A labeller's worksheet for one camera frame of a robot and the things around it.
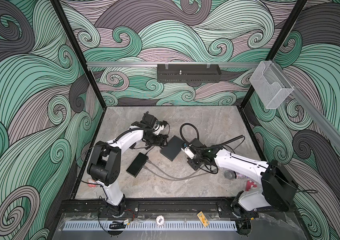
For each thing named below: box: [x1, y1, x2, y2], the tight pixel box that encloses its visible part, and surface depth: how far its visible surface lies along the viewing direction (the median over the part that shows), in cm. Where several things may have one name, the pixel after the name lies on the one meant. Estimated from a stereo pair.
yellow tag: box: [196, 210, 210, 228], surface depth 71 cm
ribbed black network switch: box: [126, 152, 149, 178], surface depth 89 cm
